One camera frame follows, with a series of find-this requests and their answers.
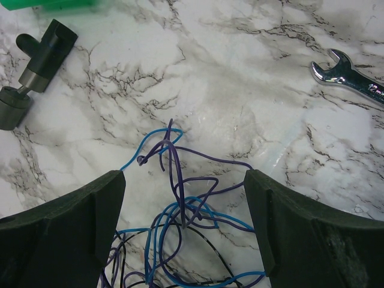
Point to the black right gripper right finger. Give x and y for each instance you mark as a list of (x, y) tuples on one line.
[(304, 243)]

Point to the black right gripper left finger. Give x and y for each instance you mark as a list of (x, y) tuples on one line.
[(66, 241)]

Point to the small metal cylinder socket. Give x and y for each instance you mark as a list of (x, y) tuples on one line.
[(14, 105)]

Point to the silver ratchet wrench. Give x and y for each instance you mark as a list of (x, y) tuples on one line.
[(345, 74)]

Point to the black T-shaped tool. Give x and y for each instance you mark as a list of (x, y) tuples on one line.
[(46, 55)]

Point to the green plastic bin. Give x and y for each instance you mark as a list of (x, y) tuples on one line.
[(12, 5)]

